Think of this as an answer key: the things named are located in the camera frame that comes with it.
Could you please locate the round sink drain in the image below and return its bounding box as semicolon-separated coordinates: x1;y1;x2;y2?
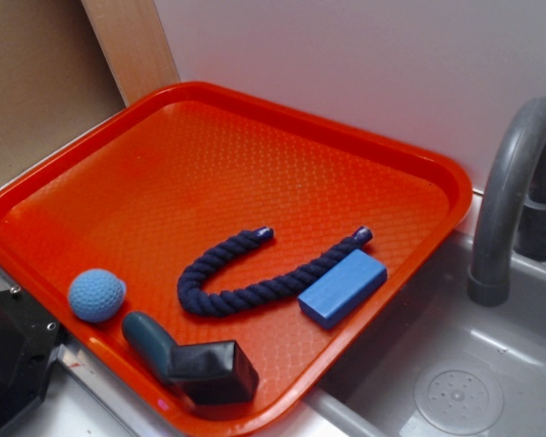
414;360;504;436

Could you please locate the blue rectangular block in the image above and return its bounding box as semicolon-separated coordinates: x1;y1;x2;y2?
298;249;388;330

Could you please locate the grey plastic sink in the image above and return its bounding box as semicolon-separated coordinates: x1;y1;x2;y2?
306;232;546;436

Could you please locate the orange plastic tray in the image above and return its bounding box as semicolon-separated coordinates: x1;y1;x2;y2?
0;83;472;436

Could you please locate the light blue textured ball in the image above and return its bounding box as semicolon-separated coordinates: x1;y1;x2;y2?
67;269;126;323

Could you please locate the dark blue twisted rope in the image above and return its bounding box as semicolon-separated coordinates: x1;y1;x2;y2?
177;225;374;318

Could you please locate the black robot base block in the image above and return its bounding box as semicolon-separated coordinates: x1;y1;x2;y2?
0;290;60;435

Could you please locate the grey curved faucet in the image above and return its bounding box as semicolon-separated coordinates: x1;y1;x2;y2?
468;97;546;307

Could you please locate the dark teal cylinder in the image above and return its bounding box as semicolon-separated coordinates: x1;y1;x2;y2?
122;311;176;385

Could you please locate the wooden plank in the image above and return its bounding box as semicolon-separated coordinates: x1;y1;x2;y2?
82;0;180;106

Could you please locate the black box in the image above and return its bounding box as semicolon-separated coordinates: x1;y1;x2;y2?
167;340;259;405

